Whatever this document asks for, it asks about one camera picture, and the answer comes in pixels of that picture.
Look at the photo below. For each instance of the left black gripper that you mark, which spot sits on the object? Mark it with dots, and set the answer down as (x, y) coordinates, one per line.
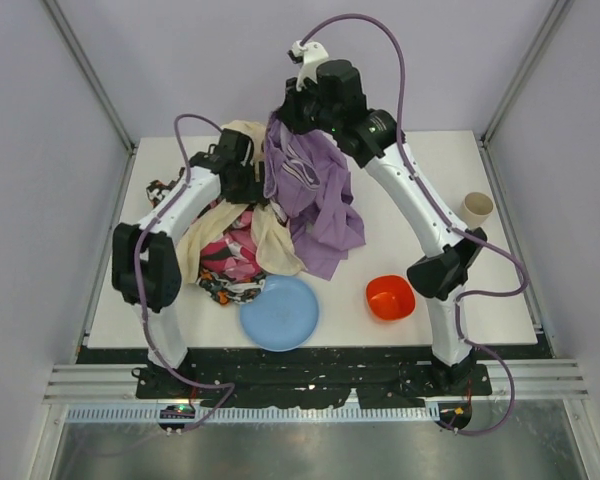
(250, 187)

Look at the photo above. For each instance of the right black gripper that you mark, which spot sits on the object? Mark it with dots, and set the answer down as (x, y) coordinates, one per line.
(290, 111)

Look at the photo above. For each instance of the purple cloth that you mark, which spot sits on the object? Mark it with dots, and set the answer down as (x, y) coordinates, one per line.
(308, 177)

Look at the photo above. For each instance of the cream cloth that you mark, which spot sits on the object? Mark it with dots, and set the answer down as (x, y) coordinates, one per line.
(275, 250)

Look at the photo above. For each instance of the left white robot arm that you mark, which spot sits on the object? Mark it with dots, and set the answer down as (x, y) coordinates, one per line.
(145, 268)

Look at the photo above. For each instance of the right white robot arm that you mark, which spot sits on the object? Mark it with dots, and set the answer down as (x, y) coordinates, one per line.
(378, 146)

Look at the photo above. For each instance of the pink patterned cloth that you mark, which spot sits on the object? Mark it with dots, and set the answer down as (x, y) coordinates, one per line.
(233, 253)

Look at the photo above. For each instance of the black orange patterned cloth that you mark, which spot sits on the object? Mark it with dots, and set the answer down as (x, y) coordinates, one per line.
(218, 287)

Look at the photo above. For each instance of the light blue plate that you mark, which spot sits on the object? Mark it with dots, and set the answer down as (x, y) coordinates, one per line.
(283, 316)

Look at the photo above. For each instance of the beige paper cup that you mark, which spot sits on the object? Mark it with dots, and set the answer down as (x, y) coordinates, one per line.
(476, 207)

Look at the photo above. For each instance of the orange plastic bowl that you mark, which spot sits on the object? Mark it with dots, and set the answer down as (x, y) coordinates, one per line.
(390, 298)

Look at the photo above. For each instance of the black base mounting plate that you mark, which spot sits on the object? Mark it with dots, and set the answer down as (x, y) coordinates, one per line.
(308, 378)

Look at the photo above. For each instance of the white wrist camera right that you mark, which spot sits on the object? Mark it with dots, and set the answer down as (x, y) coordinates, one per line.
(308, 56)

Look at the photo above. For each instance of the right aluminium frame post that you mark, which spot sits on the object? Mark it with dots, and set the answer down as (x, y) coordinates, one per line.
(541, 40)

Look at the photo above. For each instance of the aluminium frame post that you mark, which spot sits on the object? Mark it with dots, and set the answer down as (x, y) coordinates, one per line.
(79, 55)
(541, 40)

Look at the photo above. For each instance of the white perforated cable duct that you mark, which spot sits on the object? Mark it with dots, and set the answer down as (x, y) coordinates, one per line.
(350, 412)

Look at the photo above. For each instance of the left aluminium frame post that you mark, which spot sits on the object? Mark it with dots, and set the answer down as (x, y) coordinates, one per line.
(79, 55)

